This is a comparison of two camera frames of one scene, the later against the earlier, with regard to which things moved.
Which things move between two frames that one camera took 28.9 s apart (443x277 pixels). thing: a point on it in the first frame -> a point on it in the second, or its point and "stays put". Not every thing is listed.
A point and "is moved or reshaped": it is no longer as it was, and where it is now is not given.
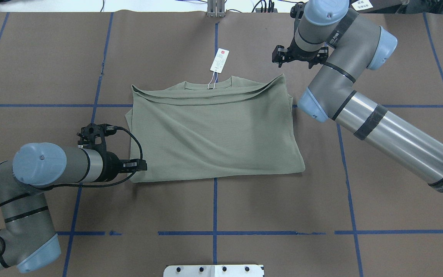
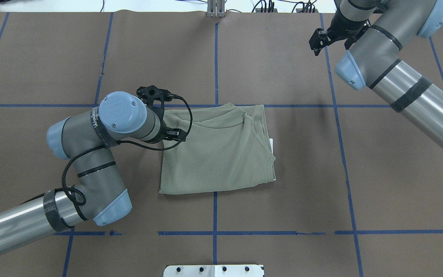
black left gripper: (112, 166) -> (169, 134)
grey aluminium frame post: (215, 8) stays put
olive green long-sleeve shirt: (245, 127) is moved or reshaped
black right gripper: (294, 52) -> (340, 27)
